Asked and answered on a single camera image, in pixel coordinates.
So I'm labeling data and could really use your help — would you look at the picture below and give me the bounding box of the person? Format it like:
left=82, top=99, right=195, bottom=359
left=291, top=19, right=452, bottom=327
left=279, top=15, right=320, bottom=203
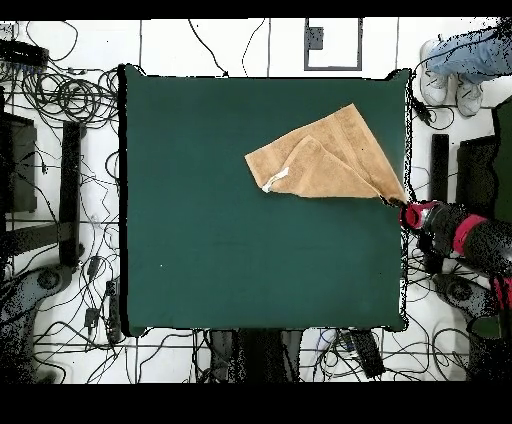
left=419, top=17, right=512, bottom=118

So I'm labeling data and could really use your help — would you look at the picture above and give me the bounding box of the black flat device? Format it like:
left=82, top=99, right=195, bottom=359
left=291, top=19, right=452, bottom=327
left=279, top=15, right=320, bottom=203
left=0, top=39, right=50, bottom=68

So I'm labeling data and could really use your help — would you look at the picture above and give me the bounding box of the gray chair base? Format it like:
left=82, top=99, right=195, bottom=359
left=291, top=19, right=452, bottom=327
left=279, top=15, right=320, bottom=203
left=0, top=263, right=77, bottom=383
left=433, top=273, right=499, bottom=319

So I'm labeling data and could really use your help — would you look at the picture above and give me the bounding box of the black box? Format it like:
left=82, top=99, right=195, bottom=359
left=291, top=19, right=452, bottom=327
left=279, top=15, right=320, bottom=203
left=0, top=111, right=38, bottom=214
left=455, top=135, right=499, bottom=217

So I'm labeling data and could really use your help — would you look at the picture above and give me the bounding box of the tan terry towel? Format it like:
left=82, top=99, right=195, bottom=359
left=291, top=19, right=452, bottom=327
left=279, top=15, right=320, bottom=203
left=244, top=102, right=409, bottom=205

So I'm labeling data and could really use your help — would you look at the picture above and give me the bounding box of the black power strip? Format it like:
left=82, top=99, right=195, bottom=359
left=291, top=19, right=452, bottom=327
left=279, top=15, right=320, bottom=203
left=350, top=329, right=386, bottom=379
left=105, top=279, right=122, bottom=345

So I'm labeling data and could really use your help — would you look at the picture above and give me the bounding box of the dark green table cloth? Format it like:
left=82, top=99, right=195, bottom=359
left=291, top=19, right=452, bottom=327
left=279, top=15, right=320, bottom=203
left=118, top=63, right=414, bottom=338

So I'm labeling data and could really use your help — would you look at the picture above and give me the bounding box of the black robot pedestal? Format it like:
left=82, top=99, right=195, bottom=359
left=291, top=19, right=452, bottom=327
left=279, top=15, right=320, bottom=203
left=207, top=328, right=303, bottom=383

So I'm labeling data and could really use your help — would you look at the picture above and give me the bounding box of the black stand base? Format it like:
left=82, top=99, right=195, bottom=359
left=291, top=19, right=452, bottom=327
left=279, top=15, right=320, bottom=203
left=3, top=120, right=85, bottom=268
left=423, top=133, right=499, bottom=277

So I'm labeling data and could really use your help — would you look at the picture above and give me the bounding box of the gray floor hatch frame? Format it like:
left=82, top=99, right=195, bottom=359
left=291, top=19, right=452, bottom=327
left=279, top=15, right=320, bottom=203
left=303, top=17, right=364, bottom=72

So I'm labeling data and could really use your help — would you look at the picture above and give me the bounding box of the gray floor socket box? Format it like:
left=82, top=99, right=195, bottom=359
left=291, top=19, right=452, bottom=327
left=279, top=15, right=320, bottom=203
left=307, top=26, right=325, bottom=51

